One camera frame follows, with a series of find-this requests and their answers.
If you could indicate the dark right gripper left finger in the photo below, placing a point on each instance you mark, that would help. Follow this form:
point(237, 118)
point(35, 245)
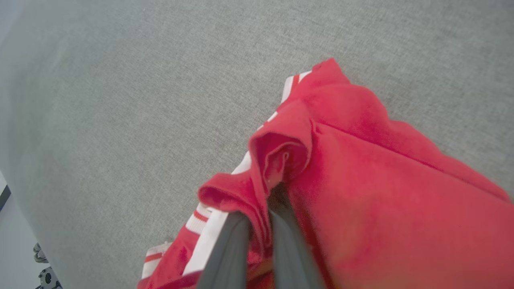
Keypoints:
point(229, 257)

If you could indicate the grey fabric sofa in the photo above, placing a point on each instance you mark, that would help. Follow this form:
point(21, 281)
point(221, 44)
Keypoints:
point(160, 100)

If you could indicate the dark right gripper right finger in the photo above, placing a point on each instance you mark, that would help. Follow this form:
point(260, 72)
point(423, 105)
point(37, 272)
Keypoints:
point(291, 253)

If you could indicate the small grey metal part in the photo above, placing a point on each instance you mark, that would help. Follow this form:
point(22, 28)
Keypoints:
point(39, 253)

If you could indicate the red and white garment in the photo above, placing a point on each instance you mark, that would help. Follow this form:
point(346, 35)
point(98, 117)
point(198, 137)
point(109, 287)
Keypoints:
point(381, 200)

